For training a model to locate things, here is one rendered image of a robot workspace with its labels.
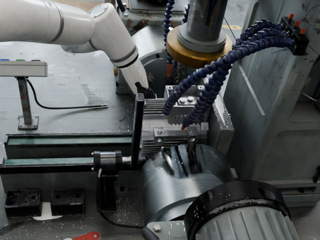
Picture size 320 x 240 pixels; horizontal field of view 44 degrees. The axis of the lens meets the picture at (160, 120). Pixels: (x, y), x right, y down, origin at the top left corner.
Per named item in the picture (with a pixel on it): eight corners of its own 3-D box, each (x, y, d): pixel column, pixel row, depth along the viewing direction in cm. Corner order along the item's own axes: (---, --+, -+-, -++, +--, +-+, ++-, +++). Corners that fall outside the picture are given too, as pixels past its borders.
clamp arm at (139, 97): (138, 161, 115) (146, 93, 98) (139, 168, 113) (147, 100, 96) (126, 161, 115) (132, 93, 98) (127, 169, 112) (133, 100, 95)
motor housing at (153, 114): (189, 127, 139) (198, 85, 127) (200, 168, 126) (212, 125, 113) (133, 129, 136) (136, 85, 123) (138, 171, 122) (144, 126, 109)
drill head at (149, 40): (176, 59, 172) (185, 6, 156) (193, 115, 146) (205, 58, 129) (119, 58, 168) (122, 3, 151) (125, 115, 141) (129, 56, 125)
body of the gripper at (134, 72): (112, 50, 115) (129, 77, 123) (114, 71, 108) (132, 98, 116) (135, 40, 114) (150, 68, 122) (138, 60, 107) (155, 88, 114)
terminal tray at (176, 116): (199, 102, 126) (203, 85, 121) (206, 125, 119) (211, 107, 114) (162, 102, 124) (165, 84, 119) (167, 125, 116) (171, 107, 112)
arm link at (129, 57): (107, 46, 114) (112, 54, 116) (108, 64, 107) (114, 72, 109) (133, 35, 112) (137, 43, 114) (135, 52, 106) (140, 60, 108)
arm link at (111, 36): (101, 63, 109) (130, 56, 105) (76, 25, 100) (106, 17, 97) (110, 43, 114) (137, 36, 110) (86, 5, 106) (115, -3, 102)
